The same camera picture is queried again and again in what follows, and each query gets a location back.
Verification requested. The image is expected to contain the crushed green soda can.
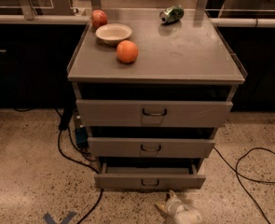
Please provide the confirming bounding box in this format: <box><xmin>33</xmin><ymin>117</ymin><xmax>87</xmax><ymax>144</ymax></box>
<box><xmin>159</xmin><ymin>6</ymin><xmax>185</xmax><ymax>24</ymax></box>

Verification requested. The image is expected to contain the white rail bar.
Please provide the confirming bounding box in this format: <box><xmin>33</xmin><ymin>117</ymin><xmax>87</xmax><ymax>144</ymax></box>
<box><xmin>0</xmin><ymin>15</ymin><xmax>275</xmax><ymax>28</ymax></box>

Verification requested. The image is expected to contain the black floor cable right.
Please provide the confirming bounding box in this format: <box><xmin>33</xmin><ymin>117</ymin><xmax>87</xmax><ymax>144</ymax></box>
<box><xmin>213</xmin><ymin>146</ymin><xmax>275</xmax><ymax>224</ymax></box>

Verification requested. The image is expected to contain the grey middle drawer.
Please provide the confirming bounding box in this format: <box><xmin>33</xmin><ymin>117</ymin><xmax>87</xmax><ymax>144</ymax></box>
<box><xmin>88</xmin><ymin>137</ymin><xmax>214</xmax><ymax>158</ymax></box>

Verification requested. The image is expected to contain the black floor cable left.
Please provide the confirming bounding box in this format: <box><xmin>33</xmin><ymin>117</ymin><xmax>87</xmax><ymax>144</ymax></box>
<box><xmin>11</xmin><ymin>106</ymin><xmax>104</xmax><ymax>224</ymax></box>

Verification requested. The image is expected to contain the white bowl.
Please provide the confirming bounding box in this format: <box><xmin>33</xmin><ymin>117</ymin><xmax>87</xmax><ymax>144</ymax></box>
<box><xmin>95</xmin><ymin>23</ymin><xmax>132</xmax><ymax>46</ymax></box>

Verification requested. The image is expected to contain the black floor cable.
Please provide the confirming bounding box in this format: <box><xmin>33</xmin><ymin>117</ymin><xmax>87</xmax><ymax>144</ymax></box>
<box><xmin>213</xmin><ymin>146</ymin><xmax>275</xmax><ymax>224</ymax></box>
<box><xmin>11</xmin><ymin>106</ymin><xmax>104</xmax><ymax>224</ymax></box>

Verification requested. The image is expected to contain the blue power box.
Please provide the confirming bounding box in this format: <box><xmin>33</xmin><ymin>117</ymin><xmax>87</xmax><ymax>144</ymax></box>
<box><xmin>75</xmin><ymin>127</ymin><xmax>88</xmax><ymax>148</ymax></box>

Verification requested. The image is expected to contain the red apple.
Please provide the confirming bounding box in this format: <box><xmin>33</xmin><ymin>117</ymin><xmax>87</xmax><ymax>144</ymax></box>
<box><xmin>91</xmin><ymin>9</ymin><xmax>107</xmax><ymax>28</ymax></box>

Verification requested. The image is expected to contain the grey drawer cabinet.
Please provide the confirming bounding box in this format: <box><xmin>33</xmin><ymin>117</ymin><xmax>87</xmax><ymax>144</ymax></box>
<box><xmin>66</xmin><ymin>7</ymin><xmax>248</xmax><ymax>173</ymax></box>

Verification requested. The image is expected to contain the grey bottom drawer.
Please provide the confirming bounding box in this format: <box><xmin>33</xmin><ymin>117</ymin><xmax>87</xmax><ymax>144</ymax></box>
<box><xmin>95</xmin><ymin>163</ymin><xmax>206</xmax><ymax>189</ymax></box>

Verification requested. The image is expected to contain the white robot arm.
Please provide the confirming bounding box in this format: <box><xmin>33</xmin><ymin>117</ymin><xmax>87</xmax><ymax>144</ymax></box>
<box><xmin>156</xmin><ymin>190</ymin><xmax>203</xmax><ymax>224</ymax></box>

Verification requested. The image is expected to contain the orange fruit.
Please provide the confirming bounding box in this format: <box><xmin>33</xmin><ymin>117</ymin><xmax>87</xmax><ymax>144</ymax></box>
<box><xmin>117</xmin><ymin>40</ymin><xmax>139</xmax><ymax>63</ymax></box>

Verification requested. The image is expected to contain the grey top drawer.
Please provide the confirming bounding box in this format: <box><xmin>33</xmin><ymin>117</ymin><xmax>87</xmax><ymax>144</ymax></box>
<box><xmin>76</xmin><ymin>100</ymin><xmax>232</xmax><ymax>128</ymax></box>

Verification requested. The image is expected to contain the dark counter cabinet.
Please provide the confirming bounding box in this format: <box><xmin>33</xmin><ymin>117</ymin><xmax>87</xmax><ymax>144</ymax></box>
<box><xmin>0</xmin><ymin>24</ymin><xmax>85</xmax><ymax>108</ymax></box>

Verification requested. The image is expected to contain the grey drawer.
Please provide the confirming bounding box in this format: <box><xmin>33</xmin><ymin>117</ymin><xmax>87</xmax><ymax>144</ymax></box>
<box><xmin>76</xmin><ymin>100</ymin><xmax>232</xmax><ymax>128</ymax></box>
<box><xmin>88</xmin><ymin>137</ymin><xmax>214</xmax><ymax>158</ymax></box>
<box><xmin>95</xmin><ymin>163</ymin><xmax>206</xmax><ymax>189</ymax></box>

